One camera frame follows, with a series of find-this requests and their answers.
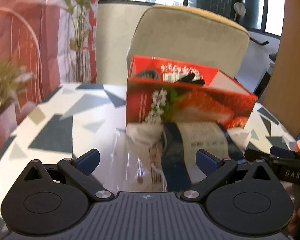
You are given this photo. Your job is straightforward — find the white cloth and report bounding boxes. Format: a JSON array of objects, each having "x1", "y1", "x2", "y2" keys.
[{"x1": 126, "y1": 123, "x2": 163, "y2": 147}]

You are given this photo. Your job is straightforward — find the patterned geometric tablecloth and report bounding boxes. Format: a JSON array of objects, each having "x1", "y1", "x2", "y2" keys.
[{"x1": 0, "y1": 82, "x2": 298, "y2": 240}]

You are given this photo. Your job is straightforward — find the exercise bike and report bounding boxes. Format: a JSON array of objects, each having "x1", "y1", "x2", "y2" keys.
[{"x1": 250, "y1": 32, "x2": 280, "y2": 101}]

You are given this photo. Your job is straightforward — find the small potted plant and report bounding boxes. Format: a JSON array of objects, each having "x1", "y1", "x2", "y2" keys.
[{"x1": 0, "y1": 60, "x2": 36, "y2": 149}]

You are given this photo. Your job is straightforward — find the red strawberry cardboard box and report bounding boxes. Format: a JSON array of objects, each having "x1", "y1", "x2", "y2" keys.
[{"x1": 126, "y1": 56, "x2": 257, "y2": 129}]

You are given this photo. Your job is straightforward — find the white round lamp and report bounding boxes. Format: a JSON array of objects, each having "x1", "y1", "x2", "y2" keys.
[{"x1": 234, "y1": 2, "x2": 246, "y2": 21}]

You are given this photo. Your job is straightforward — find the red white curtain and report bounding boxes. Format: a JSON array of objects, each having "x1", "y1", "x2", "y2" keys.
[{"x1": 0, "y1": 0, "x2": 98, "y2": 105}]

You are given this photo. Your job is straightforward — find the beige upholstered chair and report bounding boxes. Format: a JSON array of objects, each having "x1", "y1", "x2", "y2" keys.
[{"x1": 127, "y1": 5, "x2": 250, "y2": 77}]

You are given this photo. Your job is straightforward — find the tall green plant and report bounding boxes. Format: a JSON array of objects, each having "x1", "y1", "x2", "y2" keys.
[{"x1": 60, "y1": 0, "x2": 98, "y2": 83}]

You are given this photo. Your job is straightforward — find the red wire chair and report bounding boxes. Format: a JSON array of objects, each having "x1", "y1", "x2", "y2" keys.
[{"x1": 0, "y1": 7, "x2": 43, "y2": 105}]

